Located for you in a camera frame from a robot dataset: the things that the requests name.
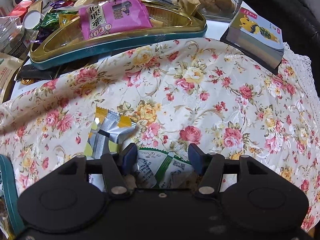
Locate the green white snack packet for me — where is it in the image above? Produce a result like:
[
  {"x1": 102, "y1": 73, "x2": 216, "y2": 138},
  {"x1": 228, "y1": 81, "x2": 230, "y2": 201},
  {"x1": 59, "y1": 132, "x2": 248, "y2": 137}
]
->
[{"x1": 132, "y1": 148, "x2": 194, "y2": 189}]

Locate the silver yellow snack packet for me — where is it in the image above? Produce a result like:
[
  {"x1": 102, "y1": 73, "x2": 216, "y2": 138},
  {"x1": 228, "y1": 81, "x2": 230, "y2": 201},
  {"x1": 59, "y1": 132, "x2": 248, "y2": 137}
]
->
[{"x1": 84, "y1": 107, "x2": 136, "y2": 159}]

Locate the floral tablecloth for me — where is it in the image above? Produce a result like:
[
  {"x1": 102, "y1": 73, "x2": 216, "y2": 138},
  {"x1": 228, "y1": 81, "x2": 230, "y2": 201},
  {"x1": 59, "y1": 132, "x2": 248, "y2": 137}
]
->
[{"x1": 1, "y1": 38, "x2": 319, "y2": 230}]

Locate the gold teal empty tin tray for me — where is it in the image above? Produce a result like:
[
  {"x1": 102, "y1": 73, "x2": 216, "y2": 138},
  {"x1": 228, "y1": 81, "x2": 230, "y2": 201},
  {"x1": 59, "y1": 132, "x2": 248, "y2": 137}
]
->
[{"x1": 1, "y1": 155, "x2": 24, "y2": 235}]

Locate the black remote control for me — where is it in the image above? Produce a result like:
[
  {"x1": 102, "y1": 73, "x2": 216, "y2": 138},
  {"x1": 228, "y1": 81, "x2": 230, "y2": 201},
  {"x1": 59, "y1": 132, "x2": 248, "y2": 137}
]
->
[{"x1": 17, "y1": 64, "x2": 65, "y2": 80}]

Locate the card box yellow print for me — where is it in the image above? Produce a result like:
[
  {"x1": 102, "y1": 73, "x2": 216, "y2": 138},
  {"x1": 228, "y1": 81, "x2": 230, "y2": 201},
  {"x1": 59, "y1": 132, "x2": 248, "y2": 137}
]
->
[{"x1": 220, "y1": 7, "x2": 284, "y2": 75}]

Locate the gold teal snack tray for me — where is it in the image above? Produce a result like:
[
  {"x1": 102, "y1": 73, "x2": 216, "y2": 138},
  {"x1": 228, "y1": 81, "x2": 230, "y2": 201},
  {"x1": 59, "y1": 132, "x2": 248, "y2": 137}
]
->
[{"x1": 30, "y1": 2, "x2": 207, "y2": 70}]

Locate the brown paper bag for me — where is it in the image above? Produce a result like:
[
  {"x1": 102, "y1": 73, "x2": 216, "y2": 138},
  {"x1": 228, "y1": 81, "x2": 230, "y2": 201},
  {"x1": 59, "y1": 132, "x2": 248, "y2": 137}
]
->
[{"x1": 0, "y1": 53, "x2": 23, "y2": 103}]

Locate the pink snack packet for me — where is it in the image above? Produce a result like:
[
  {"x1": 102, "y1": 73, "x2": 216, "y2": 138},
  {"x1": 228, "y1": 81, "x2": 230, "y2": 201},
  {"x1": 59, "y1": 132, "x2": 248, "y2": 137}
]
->
[{"x1": 79, "y1": 0, "x2": 152, "y2": 40}]

